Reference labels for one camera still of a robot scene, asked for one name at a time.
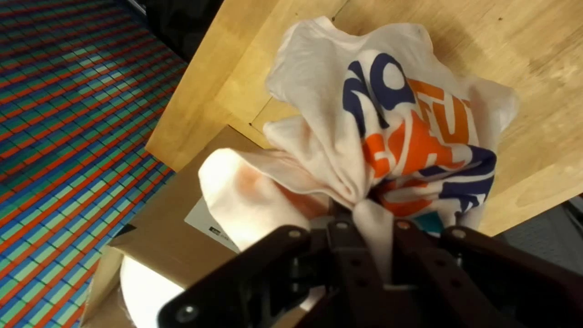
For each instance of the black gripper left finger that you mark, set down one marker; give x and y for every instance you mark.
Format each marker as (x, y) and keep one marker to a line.
(274, 285)

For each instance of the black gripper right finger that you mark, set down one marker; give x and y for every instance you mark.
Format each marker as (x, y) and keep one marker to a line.
(474, 285)

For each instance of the white printed t-shirt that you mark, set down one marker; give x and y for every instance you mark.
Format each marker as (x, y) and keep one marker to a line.
(339, 139)

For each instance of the open cardboard box with label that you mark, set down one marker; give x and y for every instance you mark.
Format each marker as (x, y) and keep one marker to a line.
(164, 225)

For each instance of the white plastic sheet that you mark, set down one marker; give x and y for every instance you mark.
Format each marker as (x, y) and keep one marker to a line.
(146, 292)

